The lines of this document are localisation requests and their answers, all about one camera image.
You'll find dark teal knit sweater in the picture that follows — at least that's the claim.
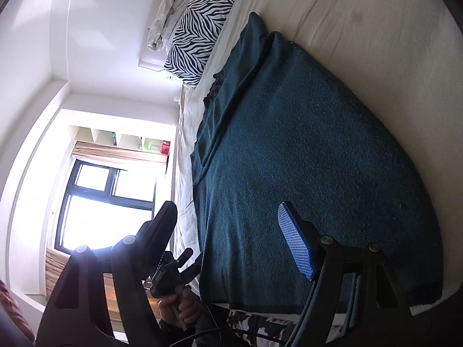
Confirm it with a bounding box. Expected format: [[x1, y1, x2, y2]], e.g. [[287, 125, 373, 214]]
[[191, 13, 443, 313]]

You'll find wooden window blind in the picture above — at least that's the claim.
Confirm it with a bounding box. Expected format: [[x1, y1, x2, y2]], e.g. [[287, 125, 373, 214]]
[[72, 141, 169, 164]]

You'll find zebra print pillow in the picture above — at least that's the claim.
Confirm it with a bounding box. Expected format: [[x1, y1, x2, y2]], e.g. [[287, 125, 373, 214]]
[[164, 0, 236, 87]]

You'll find beige bed sheet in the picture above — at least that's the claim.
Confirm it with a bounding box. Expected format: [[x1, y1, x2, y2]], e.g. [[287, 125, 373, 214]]
[[172, 0, 462, 300]]

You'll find red box on shelf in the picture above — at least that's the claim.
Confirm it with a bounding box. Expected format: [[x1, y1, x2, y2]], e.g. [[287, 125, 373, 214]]
[[161, 141, 170, 155]]

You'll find crumpled white duvet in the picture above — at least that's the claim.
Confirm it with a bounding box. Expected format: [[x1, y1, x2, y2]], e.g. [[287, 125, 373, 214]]
[[147, 0, 185, 52]]

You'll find person's left hand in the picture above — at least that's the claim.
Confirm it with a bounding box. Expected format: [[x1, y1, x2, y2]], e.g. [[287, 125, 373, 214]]
[[159, 286, 204, 330]]

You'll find dark framed window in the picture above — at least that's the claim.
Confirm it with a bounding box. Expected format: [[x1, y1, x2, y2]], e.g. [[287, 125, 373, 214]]
[[54, 160, 156, 253]]

